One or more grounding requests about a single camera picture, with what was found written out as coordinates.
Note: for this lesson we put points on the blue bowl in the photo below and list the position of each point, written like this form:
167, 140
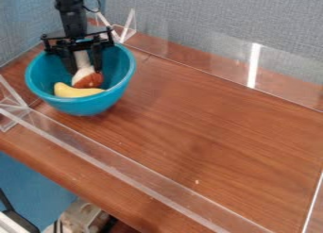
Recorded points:
46, 70

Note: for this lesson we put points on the white brown toy mushroom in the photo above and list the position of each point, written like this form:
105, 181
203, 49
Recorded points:
86, 77

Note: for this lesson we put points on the clear acrylic front barrier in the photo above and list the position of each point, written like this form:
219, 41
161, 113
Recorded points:
144, 198

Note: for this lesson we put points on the clear acrylic back barrier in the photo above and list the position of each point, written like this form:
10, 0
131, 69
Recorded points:
248, 63

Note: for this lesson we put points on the yellow toy banana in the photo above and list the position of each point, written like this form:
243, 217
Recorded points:
63, 90

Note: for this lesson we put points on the clear acrylic barrier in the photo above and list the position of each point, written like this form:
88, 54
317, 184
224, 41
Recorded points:
248, 63
144, 198

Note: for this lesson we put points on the clear acrylic left bracket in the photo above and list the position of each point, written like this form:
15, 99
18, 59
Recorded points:
14, 108

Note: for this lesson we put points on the clear acrylic corner bracket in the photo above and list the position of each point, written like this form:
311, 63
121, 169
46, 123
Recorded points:
122, 32

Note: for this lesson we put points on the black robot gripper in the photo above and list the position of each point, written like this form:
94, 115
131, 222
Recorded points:
78, 36

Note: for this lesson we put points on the white equipment under table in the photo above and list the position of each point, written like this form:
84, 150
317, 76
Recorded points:
81, 218

